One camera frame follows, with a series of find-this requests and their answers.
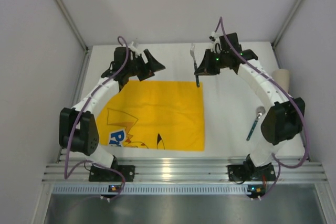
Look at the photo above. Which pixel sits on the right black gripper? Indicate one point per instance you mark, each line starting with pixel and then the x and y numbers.
pixel 211 61

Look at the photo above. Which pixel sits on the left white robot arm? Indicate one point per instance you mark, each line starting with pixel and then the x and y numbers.
pixel 77 125

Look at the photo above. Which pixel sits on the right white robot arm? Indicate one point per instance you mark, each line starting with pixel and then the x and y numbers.
pixel 282 121

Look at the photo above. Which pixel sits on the beige paper cup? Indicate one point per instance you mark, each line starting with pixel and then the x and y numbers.
pixel 282 78

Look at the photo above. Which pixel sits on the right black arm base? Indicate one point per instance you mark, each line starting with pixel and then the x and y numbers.
pixel 248 172

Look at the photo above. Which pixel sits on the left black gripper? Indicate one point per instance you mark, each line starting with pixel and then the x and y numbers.
pixel 143 67

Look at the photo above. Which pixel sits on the yellow Pikachu cloth placemat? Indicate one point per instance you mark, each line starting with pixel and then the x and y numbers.
pixel 160 115

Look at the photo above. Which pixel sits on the right aluminium frame post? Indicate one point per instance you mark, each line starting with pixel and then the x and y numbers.
pixel 287 22

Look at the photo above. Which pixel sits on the left aluminium frame post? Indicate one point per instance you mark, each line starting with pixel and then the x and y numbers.
pixel 71 24

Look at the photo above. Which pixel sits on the aluminium frame post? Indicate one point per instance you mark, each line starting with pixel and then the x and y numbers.
pixel 287 22
pixel 71 24

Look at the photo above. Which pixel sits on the fork with green handle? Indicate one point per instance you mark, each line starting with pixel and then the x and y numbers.
pixel 192 53

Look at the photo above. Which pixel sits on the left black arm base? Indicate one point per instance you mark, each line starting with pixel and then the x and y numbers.
pixel 104 175

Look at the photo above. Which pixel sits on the spoon with green handle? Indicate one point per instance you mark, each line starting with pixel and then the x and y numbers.
pixel 260 111

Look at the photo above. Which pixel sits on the perforated cable duct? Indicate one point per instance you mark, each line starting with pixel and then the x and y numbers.
pixel 159 189

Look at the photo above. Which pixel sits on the aluminium mounting rail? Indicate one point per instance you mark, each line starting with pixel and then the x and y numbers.
pixel 212 170

